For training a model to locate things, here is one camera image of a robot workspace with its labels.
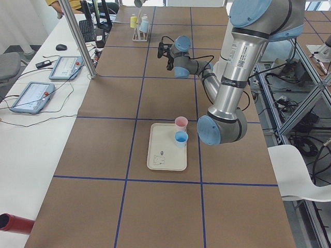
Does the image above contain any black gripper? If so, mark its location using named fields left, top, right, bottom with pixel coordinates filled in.
left=157, top=42, right=174, bottom=70

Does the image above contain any blue cup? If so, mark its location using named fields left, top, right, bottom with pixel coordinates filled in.
left=140, top=20, right=149, bottom=33
left=174, top=131, right=188, bottom=148

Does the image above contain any yellow plastic cup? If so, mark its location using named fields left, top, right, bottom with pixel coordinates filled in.
left=130, top=15, right=138, bottom=28

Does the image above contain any grey plastic cup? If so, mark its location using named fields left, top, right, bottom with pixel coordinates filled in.
left=134, top=0, right=146, bottom=8

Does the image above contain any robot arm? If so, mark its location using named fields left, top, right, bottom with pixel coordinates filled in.
left=158, top=1, right=305, bottom=145

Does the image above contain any pink plastic cup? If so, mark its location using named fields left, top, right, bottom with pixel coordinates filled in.
left=174, top=116, right=188, bottom=132

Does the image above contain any blue cup by pink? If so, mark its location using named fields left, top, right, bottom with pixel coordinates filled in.
left=174, top=131, right=188, bottom=148

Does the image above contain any black monitor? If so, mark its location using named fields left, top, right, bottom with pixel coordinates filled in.
left=80, top=1, right=112, bottom=33

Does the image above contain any black keyboard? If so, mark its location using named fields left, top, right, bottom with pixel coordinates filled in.
left=79, top=20, right=95, bottom=42

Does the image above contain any cream plastic tray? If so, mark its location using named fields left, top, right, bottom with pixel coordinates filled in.
left=147, top=123, right=187, bottom=171

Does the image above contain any blue teach pendant far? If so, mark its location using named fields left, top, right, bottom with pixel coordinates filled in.
left=49, top=56, right=84, bottom=81

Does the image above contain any blue teach pendant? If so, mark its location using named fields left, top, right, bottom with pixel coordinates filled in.
left=10, top=82, right=55, bottom=114
left=49, top=56, right=84, bottom=81

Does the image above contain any person in yellow shirt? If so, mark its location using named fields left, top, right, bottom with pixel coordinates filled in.
left=45, top=0, right=82, bottom=15

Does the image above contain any black computer mouse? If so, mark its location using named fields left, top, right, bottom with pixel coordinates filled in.
left=55, top=44, right=67, bottom=51

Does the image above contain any black power adapter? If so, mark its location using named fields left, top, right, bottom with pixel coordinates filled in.
left=35, top=60, right=52, bottom=69

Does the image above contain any blue teach pendant near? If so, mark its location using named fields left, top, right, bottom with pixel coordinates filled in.
left=10, top=82, right=55, bottom=114

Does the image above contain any grey office chair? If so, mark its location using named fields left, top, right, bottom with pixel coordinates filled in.
left=1, top=52, right=21, bottom=82

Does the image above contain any white chair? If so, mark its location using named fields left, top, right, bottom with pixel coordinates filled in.
left=268, top=145, right=330, bottom=202

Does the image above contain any red cylinder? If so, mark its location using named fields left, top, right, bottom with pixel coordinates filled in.
left=1, top=213, right=35, bottom=235

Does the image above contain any white wire cup rack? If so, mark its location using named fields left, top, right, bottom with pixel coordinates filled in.
left=132, top=11, right=150, bottom=42

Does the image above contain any grey aluminium post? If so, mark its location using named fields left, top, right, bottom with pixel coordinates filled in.
left=59, top=0, right=97, bottom=79

